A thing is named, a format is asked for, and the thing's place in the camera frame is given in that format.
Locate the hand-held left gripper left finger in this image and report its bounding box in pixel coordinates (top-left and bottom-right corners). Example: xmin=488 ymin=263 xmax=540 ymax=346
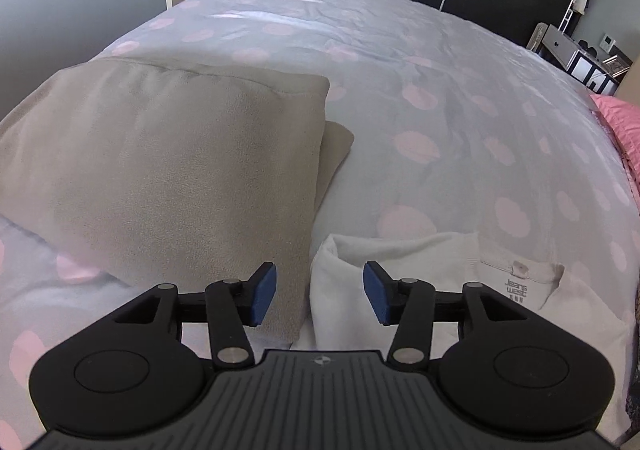
xmin=107 ymin=261 xmax=278 ymax=370

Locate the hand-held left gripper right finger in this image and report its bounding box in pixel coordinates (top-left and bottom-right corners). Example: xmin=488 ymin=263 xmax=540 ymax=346
xmin=363 ymin=260 xmax=535 ymax=370

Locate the white sweatshirt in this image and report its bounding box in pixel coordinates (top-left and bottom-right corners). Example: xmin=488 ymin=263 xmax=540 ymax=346
xmin=294 ymin=231 xmax=634 ymax=431

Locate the folded beige fleece garment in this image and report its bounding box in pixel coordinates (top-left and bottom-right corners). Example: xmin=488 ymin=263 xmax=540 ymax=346
xmin=0 ymin=56 xmax=356 ymax=349

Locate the grey pink dotted bedspread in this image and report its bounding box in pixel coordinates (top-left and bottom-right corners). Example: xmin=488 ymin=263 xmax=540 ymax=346
xmin=0 ymin=0 xmax=640 ymax=450

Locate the pink pillow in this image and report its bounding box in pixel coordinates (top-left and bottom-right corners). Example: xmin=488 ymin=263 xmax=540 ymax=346
xmin=590 ymin=94 xmax=640 ymax=172

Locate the white nightstand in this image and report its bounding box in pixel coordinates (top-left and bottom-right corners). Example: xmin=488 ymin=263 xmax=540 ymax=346
xmin=537 ymin=23 xmax=626 ymax=97

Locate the beige padded headboard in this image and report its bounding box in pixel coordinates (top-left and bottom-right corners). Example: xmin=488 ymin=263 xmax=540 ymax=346
xmin=614 ymin=74 xmax=640 ymax=104

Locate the photo frame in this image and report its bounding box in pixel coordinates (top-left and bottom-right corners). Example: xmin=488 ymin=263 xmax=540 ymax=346
xmin=529 ymin=22 xmax=549 ymax=52

